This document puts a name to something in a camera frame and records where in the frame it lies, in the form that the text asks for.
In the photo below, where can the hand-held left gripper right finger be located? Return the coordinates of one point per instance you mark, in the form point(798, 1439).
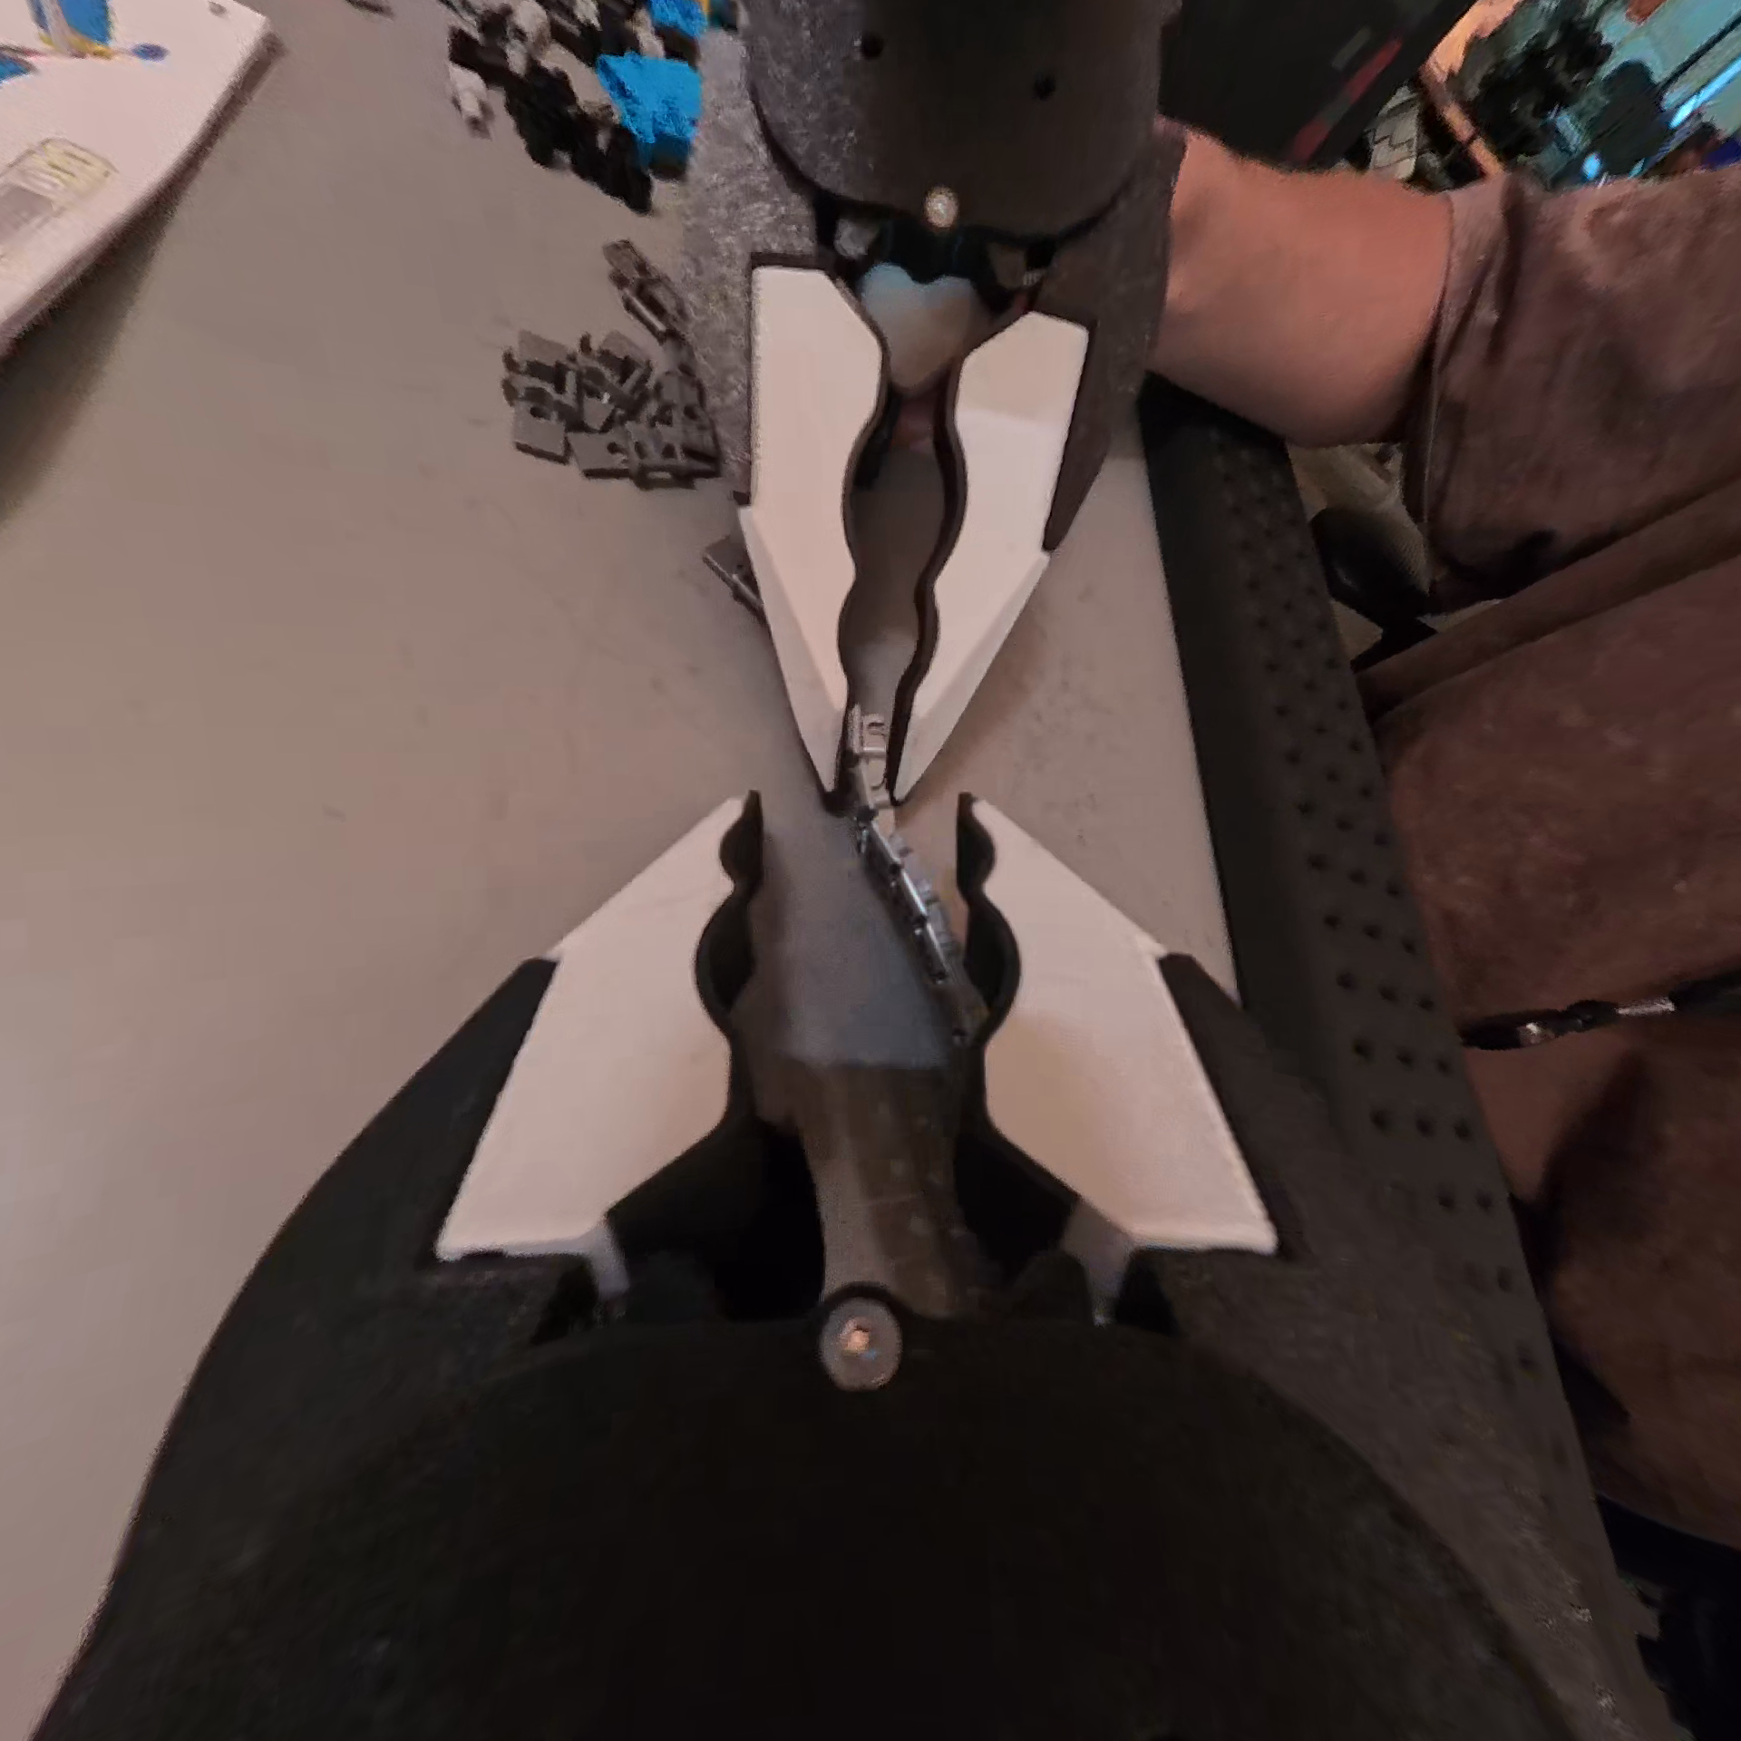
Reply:
point(1115, 1088)

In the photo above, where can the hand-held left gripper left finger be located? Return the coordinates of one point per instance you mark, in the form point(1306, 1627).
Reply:
point(599, 1088)

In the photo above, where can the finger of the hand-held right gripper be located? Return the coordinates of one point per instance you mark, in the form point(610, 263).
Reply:
point(797, 447)
point(1015, 463)

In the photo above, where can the pile of grey links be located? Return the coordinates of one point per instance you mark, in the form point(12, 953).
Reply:
point(612, 409)

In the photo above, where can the single grey track link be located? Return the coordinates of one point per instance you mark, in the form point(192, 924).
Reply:
point(865, 749)

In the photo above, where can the person's right forearm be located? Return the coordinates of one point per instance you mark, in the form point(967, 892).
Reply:
point(1293, 286)

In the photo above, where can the grey desk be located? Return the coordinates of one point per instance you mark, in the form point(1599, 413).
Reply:
point(340, 749)

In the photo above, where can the black perforated pad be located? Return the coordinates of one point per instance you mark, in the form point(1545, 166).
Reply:
point(1333, 817)

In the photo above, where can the pile of small building bricks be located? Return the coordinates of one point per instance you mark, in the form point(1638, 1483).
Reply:
point(570, 96)

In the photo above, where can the open instruction booklet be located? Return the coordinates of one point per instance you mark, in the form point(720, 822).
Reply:
point(108, 136)

